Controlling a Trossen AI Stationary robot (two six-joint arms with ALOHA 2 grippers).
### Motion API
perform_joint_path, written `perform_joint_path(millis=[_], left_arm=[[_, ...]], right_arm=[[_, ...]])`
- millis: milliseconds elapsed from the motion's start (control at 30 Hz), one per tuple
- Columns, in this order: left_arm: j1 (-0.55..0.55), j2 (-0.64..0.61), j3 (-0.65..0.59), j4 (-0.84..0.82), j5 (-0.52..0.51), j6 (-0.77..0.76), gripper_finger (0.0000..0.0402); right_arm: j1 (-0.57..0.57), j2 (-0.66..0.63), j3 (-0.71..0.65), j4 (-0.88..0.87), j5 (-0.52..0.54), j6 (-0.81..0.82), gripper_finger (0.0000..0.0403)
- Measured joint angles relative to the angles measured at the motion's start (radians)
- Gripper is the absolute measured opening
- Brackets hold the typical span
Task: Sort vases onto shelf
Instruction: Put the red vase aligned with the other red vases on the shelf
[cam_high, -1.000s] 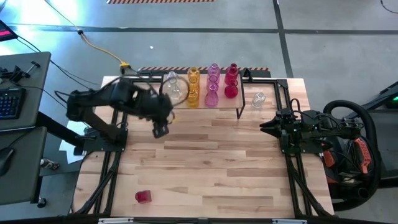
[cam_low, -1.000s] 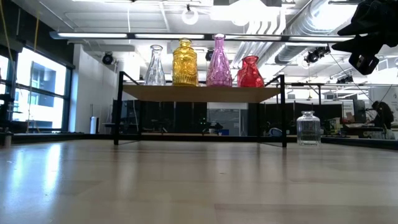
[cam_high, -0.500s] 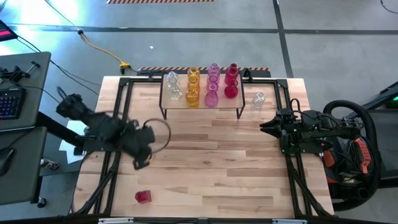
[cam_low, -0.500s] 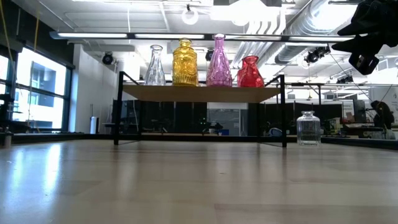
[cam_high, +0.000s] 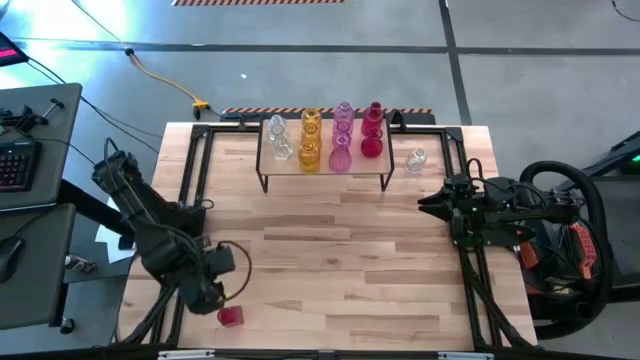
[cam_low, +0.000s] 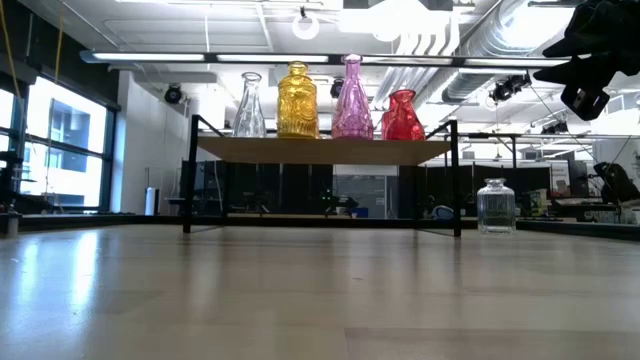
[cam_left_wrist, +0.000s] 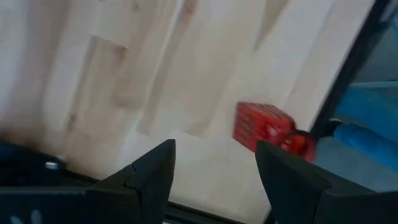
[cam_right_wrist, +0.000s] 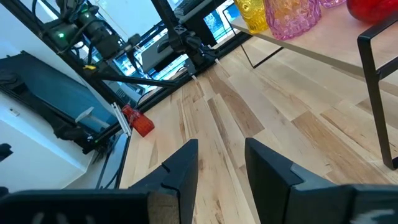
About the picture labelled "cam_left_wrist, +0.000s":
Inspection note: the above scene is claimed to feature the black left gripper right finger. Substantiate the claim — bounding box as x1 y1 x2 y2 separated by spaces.
254 140 398 224

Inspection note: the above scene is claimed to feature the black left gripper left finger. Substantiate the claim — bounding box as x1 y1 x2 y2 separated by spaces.
0 139 177 224

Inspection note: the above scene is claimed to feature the red squat vase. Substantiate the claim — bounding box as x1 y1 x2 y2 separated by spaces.
233 101 317 163

